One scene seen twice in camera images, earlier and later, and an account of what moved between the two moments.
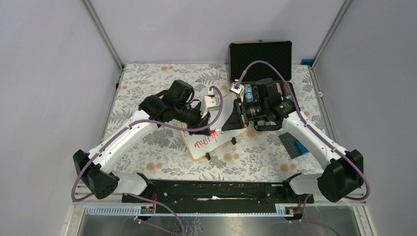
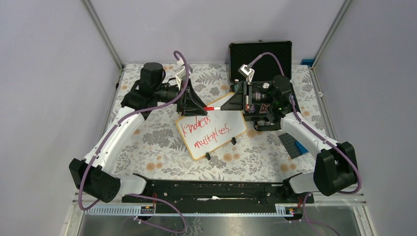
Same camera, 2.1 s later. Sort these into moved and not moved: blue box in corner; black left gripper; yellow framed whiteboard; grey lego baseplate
Moved: black left gripper
Not moved: blue box in corner; grey lego baseplate; yellow framed whiteboard
